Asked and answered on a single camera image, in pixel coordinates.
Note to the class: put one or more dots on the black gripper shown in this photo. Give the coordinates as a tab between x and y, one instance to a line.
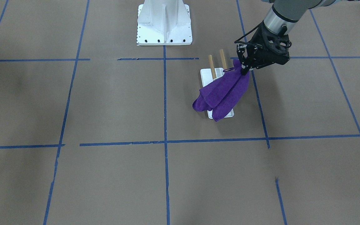
257	41

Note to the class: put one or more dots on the purple microfibre towel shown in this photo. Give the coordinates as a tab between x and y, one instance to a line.
222	95

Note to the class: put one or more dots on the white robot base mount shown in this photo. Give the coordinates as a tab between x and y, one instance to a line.
164	23

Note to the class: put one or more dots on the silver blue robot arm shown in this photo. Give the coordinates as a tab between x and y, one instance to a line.
289	12

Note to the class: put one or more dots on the white towel rack with wooden bars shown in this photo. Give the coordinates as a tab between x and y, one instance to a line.
208	75

